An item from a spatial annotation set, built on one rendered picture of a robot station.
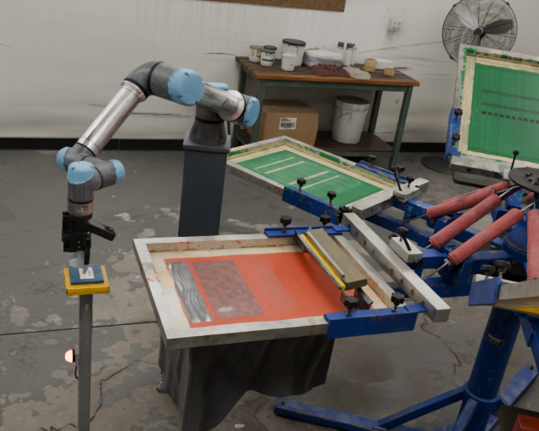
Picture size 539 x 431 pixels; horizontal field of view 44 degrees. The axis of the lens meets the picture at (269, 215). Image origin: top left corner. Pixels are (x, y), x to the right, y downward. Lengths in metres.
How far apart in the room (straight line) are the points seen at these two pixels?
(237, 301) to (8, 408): 1.40
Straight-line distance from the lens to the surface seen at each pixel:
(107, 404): 3.17
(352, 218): 2.60
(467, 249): 2.44
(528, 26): 7.39
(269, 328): 1.95
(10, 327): 3.66
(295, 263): 2.38
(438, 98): 7.00
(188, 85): 2.21
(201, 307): 2.06
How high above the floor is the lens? 2.08
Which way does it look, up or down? 25 degrees down
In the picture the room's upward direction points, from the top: 8 degrees clockwise
